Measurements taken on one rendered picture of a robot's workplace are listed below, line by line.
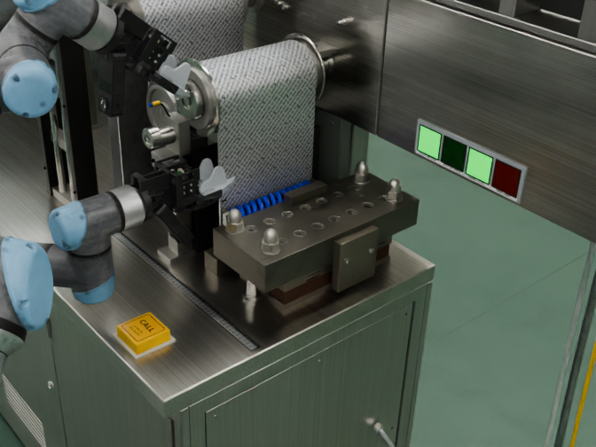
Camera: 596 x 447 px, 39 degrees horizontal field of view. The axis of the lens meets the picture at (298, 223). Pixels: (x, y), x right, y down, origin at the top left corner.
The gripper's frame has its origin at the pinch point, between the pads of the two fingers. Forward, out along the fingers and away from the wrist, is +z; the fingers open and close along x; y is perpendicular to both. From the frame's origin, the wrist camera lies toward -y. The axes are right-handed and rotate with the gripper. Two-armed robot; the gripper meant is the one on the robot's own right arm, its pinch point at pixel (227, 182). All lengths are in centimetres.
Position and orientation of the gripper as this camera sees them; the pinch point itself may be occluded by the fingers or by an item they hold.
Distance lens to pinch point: 162.7
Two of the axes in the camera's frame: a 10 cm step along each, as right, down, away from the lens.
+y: 0.3, -8.6, -5.2
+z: 7.6, -3.1, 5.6
